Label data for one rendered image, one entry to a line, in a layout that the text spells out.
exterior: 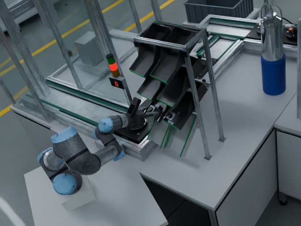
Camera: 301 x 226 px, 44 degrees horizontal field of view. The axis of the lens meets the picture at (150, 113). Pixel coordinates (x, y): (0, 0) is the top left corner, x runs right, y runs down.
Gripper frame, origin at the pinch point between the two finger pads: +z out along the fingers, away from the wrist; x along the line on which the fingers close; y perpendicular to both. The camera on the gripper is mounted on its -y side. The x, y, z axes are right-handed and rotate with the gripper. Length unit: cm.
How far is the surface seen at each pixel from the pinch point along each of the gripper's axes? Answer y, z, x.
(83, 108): 33, 7, -87
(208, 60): -32.8, 17.7, 21.6
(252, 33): -30, 130, -29
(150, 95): -10.0, -4.4, 1.6
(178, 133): 14.6, 13.3, 10.3
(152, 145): 31.9, 13.2, -11.1
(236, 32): -27, 135, -48
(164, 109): 0.0, 6.2, 3.2
